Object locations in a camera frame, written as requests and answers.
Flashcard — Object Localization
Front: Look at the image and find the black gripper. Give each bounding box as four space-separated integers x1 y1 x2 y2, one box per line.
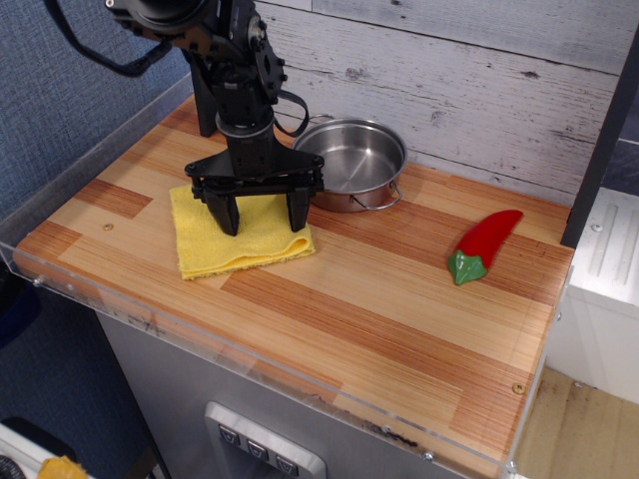
185 130 324 237

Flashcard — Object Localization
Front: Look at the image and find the yellow cloth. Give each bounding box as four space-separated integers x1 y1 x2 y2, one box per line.
170 186 316 280

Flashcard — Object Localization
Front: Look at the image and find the stainless steel pot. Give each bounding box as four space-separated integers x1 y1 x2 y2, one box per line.
293 116 407 214

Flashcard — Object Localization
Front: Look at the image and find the red toy chili pepper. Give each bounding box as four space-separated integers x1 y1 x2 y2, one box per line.
447 210 523 285

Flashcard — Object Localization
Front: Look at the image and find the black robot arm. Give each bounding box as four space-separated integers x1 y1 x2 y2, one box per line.
106 1 323 236

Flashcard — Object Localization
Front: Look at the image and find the clear acrylic table guard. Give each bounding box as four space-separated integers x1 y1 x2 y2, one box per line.
1 80 572 478

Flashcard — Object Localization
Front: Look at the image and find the silver toy cabinet front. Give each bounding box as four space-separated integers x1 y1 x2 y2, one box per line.
94 311 480 479

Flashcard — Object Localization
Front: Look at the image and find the silver button panel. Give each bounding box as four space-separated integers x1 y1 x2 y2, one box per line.
205 401 326 479

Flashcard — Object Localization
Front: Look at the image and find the yellow black object corner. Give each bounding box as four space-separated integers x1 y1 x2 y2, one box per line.
1 417 91 478

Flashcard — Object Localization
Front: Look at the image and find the white side shelf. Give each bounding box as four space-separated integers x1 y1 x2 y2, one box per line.
546 188 638 403

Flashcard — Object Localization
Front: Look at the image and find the dark vertical post left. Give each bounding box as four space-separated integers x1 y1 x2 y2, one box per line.
184 51 217 138

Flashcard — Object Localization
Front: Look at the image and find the dark vertical post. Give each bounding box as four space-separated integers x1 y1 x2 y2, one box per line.
560 31 638 248
184 51 217 138

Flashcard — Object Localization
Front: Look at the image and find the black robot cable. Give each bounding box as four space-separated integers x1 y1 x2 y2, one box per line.
42 0 311 139

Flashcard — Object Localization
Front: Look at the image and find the dark vertical post right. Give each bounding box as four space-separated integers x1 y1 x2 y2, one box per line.
560 31 638 248

